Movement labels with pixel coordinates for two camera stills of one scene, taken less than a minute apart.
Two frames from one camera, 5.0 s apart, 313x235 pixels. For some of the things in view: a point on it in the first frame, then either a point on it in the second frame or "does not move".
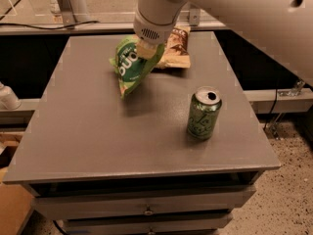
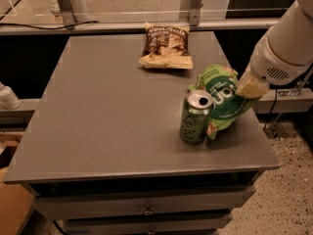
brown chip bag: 175,54 does not move
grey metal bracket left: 65,3 does not move
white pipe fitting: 8,98 does not move
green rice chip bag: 131,69 -> 221,82
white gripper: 151,31 -> 269,64
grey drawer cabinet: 97,163 does not move
